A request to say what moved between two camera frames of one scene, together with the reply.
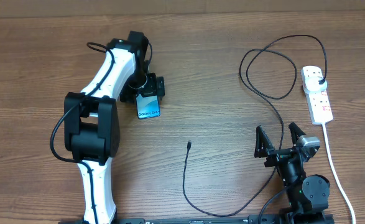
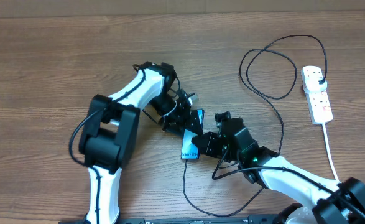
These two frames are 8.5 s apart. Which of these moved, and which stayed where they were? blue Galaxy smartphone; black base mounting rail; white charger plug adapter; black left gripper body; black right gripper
Moved: blue Galaxy smartphone; black left gripper body; black right gripper
Stayed: white charger plug adapter; black base mounting rail
